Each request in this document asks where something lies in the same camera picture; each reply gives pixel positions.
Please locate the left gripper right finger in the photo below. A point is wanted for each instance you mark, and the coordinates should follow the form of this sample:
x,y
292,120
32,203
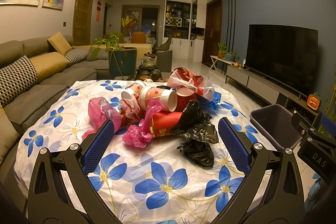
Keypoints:
x,y
271,190

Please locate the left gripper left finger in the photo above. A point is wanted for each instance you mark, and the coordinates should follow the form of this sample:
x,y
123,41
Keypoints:
x,y
49,201

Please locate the small black plastic bag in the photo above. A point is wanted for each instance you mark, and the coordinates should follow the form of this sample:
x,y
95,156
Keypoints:
x,y
200,153

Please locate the pink plastic bag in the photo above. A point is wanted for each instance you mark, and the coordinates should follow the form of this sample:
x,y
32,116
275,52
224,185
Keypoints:
x,y
99,111

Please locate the red white wrapper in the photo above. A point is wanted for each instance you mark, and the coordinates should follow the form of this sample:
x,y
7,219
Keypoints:
x,y
130,112

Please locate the red cylindrical package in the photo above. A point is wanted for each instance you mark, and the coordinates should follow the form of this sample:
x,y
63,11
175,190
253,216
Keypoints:
x,y
162,122

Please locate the orange white paper cup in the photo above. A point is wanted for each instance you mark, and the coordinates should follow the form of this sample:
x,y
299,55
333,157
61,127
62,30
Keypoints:
x,y
167,97

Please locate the red white plastic bag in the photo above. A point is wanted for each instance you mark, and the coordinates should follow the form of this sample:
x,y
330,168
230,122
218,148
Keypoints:
x,y
183,78

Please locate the red paper cup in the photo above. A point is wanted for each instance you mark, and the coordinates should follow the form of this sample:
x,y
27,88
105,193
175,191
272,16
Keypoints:
x,y
184,96

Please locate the dark plastic trash bin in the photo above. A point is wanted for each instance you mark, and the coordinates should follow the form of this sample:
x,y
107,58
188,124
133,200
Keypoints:
x,y
274,123

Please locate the orange speaker box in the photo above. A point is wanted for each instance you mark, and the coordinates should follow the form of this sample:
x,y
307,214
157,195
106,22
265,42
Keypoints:
x,y
313,102

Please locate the grey tv cabinet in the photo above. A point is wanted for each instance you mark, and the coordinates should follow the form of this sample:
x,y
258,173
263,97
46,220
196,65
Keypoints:
x,y
273,93

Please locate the floral blue white tablecloth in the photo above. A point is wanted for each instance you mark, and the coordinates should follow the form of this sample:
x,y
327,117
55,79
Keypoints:
x,y
156,184

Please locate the large black television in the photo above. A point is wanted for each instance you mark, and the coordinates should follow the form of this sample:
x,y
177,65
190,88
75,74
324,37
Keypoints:
x,y
286,54

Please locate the grey sectional sofa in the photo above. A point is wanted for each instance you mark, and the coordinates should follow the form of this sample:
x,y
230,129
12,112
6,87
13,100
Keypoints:
x,y
56,74

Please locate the houndstooth cushion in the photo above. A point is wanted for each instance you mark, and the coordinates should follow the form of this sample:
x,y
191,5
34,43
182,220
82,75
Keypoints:
x,y
17,78

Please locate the white side table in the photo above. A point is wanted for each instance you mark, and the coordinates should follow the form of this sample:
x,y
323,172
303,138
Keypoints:
x,y
216,59

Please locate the potted plant on table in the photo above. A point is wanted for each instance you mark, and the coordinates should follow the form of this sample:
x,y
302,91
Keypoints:
x,y
222,50

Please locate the green square planter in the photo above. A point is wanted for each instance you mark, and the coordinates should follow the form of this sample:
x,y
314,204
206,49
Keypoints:
x,y
122,63

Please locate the yellow cushion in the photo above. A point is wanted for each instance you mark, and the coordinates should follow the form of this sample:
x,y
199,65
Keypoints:
x,y
60,44

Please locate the green leafy houseplant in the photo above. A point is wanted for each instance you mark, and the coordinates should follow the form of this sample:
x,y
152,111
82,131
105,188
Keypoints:
x,y
108,46

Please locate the glass teapot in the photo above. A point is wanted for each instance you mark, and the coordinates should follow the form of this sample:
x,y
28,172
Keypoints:
x,y
149,60

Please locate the grey chair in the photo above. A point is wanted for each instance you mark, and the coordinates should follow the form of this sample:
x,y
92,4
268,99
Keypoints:
x,y
164,56

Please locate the wooden door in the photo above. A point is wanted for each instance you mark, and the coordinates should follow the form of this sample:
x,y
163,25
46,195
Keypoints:
x,y
81,28

